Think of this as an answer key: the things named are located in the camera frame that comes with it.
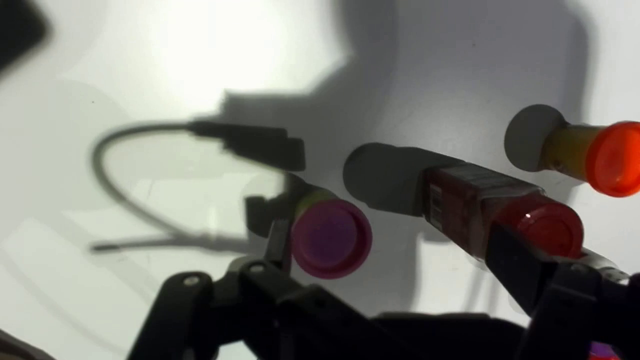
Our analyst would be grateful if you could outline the magenta lid dough tub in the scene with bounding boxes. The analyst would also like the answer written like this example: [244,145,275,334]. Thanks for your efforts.
[290,189,375,283]

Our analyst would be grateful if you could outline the orange lid dough tub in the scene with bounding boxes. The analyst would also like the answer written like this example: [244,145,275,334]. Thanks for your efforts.
[539,120,640,201]

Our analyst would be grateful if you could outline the red lid spice jar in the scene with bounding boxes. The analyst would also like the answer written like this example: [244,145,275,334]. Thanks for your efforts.
[422,162,586,265]

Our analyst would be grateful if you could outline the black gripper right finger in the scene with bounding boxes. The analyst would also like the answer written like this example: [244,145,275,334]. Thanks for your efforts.
[483,223,640,360]

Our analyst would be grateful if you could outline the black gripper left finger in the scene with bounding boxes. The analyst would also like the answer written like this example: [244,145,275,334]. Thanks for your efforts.
[126,217,316,360]

